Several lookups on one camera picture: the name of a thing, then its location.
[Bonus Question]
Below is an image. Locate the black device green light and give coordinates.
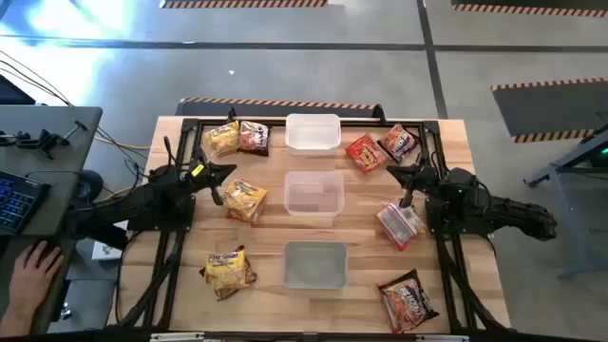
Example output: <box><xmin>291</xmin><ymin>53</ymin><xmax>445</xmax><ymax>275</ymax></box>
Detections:
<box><xmin>578</xmin><ymin>123</ymin><xmax>608</xmax><ymax>168</ymax></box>

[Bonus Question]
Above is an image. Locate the white translucent plastic bin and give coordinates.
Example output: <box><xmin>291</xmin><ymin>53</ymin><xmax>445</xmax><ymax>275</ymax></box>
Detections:
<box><xmin>284</xmin><ymin>112</ymin><xmax>342</xmax><ymax>156</ymax></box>

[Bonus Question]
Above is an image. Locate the grey plastic bin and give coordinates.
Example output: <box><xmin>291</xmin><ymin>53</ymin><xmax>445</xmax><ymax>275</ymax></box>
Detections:
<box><xmin>282</xmin><ymin>240</ymin><xmax>350</xmax><ymax>291</ymax></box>

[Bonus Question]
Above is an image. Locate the yellow floor cable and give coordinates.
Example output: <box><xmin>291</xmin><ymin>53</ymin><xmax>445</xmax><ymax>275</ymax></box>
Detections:
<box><xmin>93</xmin><ymin>136</ymin><xmax>152</xmax><ymax>151</ymax></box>

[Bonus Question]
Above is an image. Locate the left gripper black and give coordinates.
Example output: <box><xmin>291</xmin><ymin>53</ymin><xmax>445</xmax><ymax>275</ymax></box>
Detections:
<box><xmin>180</xmin><ymin>146</ymin><xmax>238</xmax><ymax>207</ymax></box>

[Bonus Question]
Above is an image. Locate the black monitor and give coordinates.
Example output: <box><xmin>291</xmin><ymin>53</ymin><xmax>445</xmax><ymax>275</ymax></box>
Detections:
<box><xmin>0</xmin><ymin>74</ymin><xmax>37</xmax><ymax>106</ymax></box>

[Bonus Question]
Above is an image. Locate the silver bracket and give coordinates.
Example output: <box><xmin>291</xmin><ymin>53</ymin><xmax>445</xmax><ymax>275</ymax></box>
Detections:
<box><xmin>149</xmin><ymin>332</ymin><xmax>206</xmax><ymax>342</ymax></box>
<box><xmin>416</xmin><ymin>333</ymin><xmax>470</xmax><ymax>342</ymax></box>

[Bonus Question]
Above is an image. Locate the person's forearm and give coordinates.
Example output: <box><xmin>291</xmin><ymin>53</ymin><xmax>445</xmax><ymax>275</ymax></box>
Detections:
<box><xmin>0</xmin><ymin>303</ymin><xmax>34</xmax><ymax>339</ymax></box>

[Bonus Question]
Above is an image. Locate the black round object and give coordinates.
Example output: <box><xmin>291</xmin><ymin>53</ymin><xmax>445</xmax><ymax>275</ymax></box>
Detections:
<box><xmin>77</xmin><ymin>169</ymin><xmax>105</xmax><ymax>201</ymax></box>

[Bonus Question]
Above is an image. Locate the grey metal cart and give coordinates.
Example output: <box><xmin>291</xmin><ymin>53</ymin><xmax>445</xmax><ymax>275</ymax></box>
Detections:
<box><xmin>522</xmin><ymin>123</ymin><xmax>608</xmax><ymax>280</ymax></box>

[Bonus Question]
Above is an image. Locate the black hazard-striped floor mat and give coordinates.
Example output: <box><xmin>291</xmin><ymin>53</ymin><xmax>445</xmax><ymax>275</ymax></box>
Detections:
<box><xmin>489</xmin><ymin>76</ymin><xmax>608</xmax><ymax>144</ymax></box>
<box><xmin>174</xmin><ymin>96</ymin><xmax>387</xmax><ymax>119</ymax></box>
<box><xmin>159</xmin><ymin>0</ymin><xmax>330</xmax><ymax>10</ymax></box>
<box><xmin>449</xmin><ymin>0</ymin><xmax>608</xmax><ymax>19</ymax></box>

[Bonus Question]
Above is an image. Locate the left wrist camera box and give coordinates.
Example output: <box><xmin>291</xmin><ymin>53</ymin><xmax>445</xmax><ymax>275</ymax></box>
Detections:
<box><xmin>187</xmin><ymin>160</ymin><xmax>209</xmax><ymax>180</ymax></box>

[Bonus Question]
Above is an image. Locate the dark brown noodle pack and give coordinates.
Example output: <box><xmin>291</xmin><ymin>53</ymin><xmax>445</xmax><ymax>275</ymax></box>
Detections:
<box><xmin>378</xmin><ymin>268</ymin><xmax>441</xmax><ymax>334</ymax></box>
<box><xmin>376</xmin><ymin>123</ymin><xmax>420</xmax><ymax>165</ymax></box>
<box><xmin>199</xmin><ymin>244</ymin><xmax>258</xmax><ymax>301</ymax></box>
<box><xmin>237</xmin><ymin>120</ymin><xmax>272</xmax><ymax>159</ymax></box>

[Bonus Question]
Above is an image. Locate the person's hand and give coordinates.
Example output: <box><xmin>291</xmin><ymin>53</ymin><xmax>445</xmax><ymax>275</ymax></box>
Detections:
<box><xmin>8</xmin><ymin>239</ymin><xmax>66</xmax><ymax>317</ymax></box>

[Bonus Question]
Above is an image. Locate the black backlit keyboard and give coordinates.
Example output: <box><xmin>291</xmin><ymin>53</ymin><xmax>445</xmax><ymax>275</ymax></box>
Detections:
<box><xmin>0</xmin><ymin>169</ymin><xmax>52</xmax><ymax>238</ymax></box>

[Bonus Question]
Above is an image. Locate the thin black cable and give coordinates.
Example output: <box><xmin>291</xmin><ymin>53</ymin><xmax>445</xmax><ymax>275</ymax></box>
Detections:
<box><xmin>0</xmin><ymin>49</ymin><xmax>75</xmax><ymax>108</ymax></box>

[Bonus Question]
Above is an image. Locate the black desk clamp tool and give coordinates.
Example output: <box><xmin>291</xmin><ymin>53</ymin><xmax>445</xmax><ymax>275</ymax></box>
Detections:
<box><xmin>0</xmin><ymin>120</ymin><xmax>89</xmax><ymax>161</ymax></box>

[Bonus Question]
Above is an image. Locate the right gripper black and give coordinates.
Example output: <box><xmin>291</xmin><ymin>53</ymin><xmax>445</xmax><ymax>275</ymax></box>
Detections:
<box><xmin>386</xmin><ymin>151</ymin><xmax>446</xmax><ymax>209</ymax></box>

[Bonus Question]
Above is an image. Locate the grey desk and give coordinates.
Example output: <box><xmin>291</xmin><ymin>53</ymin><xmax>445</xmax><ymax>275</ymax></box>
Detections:
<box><xmin>0</xmin><ymin>104</ymin><xmax>104</xmax><ymax>336</ymax></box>

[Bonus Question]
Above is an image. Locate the clear plastic bin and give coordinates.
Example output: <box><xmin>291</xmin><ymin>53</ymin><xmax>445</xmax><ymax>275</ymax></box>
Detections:
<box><xmin>283</xmin><ymin>170</ymin><xmax>346</xmax><ymax>218</ymax></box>

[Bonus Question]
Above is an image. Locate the white box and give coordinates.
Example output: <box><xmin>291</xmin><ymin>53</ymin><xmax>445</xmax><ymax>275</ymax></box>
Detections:
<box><xmin>91</xmin><ymin>220</ymin><xmax>130</xmax><ymax>262</ymax></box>

